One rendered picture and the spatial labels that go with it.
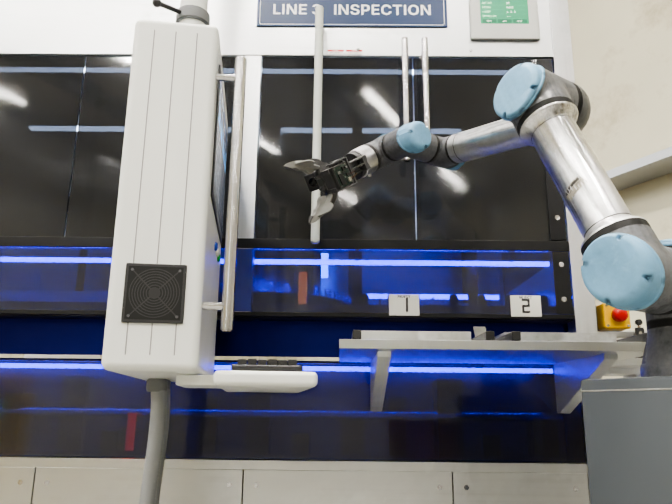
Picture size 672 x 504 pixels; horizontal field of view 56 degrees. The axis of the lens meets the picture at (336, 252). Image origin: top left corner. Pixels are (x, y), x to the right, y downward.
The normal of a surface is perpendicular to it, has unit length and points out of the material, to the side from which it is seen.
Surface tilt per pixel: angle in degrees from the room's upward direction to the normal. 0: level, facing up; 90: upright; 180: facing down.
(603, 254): 97
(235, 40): 90
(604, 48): 90
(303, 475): 90
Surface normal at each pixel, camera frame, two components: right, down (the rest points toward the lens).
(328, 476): 0.00, -0.25
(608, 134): -0.88, -0.12
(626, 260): -0.78, -0.04
